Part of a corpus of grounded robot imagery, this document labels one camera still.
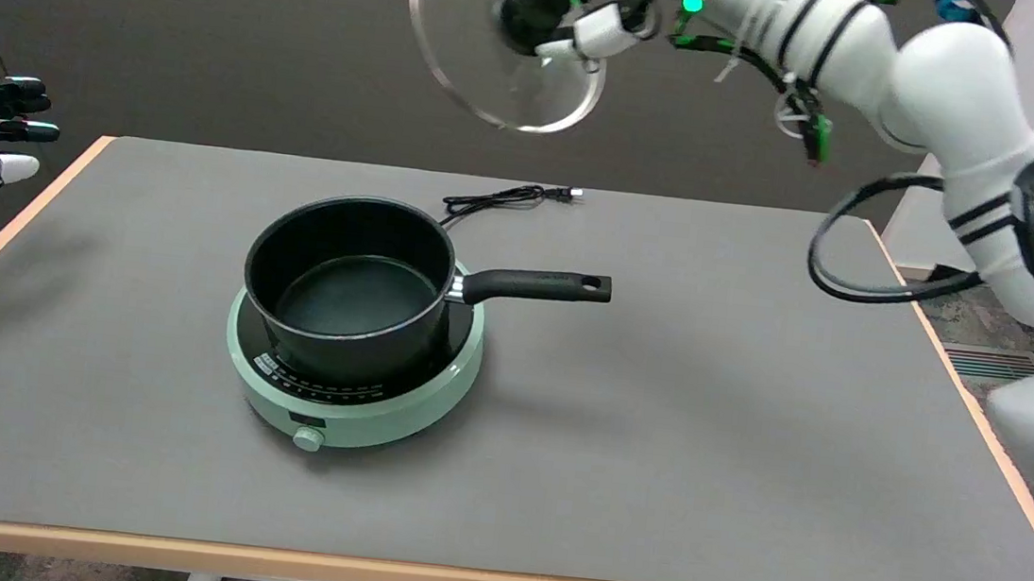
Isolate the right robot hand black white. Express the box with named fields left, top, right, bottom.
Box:
left=497, top=0, right=705, bottom=76

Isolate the glass pot lid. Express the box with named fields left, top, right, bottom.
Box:
left=398, top=0, right=615, bottom=140

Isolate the grey table mat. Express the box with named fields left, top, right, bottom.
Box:
left=0, top=125, right=1034, bottom=581

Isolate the green induction cooker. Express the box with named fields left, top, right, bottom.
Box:
left=216, top=239, right=493, bottom=469

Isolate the floor vent grille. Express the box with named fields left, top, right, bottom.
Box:
left=939, top=342, right=1034, bottom=384

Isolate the black power cord with plug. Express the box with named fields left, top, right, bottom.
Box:
left=440, top=175, right=584, bottom=240

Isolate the black saucepan with handle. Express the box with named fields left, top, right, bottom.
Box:
left=234, top=186, right=619, bottom=408

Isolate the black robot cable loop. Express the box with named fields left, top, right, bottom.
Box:
left=799, top=128, right=1034, bottom=367

